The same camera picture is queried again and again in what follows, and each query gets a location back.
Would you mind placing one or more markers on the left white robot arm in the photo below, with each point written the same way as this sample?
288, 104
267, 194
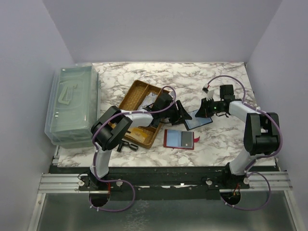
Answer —
109, 130

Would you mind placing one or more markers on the red card holder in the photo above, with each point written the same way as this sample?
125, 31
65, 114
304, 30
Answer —
172, 139

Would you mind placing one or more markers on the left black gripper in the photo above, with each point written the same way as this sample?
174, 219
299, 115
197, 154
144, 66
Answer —
175, 112

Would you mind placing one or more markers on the black T-shaped tool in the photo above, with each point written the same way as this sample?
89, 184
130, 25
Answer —
126, 144

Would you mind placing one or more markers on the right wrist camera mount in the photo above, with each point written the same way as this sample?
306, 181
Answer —
209, 93

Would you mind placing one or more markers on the aluminium frame rail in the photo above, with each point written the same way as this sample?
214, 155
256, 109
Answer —
60, 183

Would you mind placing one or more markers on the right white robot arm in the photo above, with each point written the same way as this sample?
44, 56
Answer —
262, 136

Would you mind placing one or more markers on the clear plastic storage box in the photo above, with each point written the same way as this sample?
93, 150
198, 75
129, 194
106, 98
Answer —
73, 106

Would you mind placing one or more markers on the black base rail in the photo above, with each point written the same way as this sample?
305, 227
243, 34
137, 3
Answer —
172, 183

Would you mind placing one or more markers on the silver cards in tray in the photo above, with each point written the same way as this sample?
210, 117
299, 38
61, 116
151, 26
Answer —
148, 100

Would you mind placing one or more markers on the grey VIP card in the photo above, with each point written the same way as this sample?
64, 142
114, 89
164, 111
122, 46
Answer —
186, 139

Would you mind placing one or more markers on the gold cards in tray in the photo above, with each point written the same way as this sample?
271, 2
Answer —
137, 134

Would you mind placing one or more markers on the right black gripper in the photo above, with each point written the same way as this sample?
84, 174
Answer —
207, 107

